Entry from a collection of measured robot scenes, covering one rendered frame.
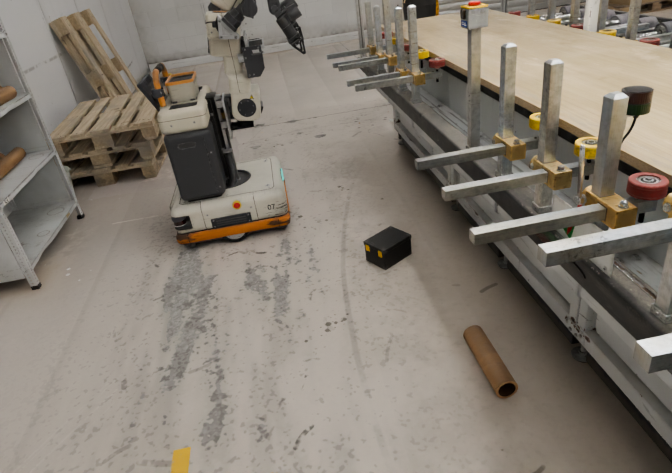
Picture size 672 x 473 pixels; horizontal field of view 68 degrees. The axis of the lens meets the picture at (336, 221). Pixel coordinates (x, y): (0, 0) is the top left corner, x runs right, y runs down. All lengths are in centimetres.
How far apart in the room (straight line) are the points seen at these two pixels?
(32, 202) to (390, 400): 293
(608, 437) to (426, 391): 59
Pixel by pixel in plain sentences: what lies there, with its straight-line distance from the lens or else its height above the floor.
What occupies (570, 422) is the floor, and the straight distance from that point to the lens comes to 193.
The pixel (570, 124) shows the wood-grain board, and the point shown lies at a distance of 168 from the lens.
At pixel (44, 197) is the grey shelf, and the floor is 19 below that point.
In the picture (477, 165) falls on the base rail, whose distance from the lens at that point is 189.
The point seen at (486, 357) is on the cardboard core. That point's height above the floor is 8.
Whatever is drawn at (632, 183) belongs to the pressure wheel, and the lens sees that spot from 131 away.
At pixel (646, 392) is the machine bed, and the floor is 17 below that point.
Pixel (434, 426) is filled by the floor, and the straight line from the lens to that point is 186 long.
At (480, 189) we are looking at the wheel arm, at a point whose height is 83.
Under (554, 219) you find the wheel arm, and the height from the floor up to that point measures 86.
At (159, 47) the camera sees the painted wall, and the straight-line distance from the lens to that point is 911.
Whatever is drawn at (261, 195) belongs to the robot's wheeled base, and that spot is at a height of 27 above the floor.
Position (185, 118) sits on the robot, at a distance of 279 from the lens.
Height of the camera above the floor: 146
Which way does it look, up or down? 29 degrees down
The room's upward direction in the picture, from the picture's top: 8 degrees counter-clockwise
